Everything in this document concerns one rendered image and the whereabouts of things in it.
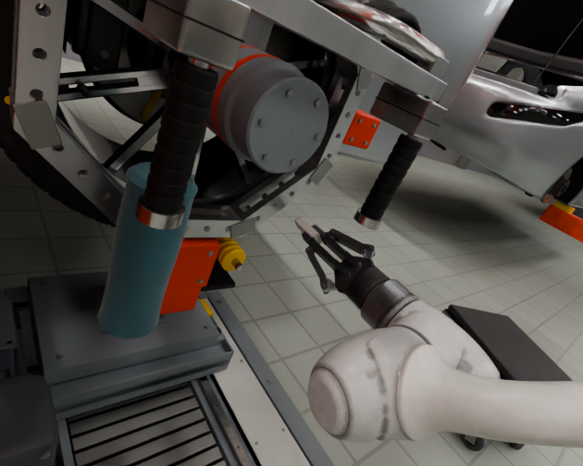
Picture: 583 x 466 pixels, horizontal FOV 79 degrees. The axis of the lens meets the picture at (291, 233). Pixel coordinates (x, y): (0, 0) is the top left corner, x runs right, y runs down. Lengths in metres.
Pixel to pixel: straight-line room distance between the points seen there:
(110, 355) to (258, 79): 0.69
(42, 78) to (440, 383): 0.54
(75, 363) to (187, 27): 0.75
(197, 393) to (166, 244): 0.66
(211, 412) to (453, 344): 0.71
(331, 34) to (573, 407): 0.41
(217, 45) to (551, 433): 0.43
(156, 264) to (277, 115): 0.25
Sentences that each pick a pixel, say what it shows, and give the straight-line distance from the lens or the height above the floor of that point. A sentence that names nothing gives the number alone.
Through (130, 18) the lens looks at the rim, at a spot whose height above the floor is 0.89.
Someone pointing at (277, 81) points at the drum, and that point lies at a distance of 0.45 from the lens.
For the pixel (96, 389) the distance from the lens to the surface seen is 0.95.
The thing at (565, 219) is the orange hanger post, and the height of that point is 0.62.
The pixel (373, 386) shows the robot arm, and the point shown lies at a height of 0.68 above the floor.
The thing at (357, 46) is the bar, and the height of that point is 0.96.
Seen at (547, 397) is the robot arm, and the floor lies 0.76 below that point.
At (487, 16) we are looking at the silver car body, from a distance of 1.31.
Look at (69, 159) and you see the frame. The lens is 0.56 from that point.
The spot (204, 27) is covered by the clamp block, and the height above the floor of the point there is 0.92.
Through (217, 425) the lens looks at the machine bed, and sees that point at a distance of 1.06.
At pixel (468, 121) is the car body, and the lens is 2.92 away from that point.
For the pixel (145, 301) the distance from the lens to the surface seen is 0.56.
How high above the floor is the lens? 0.93
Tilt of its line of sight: 25 degrees down
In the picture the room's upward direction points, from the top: 24 degrees clockwise
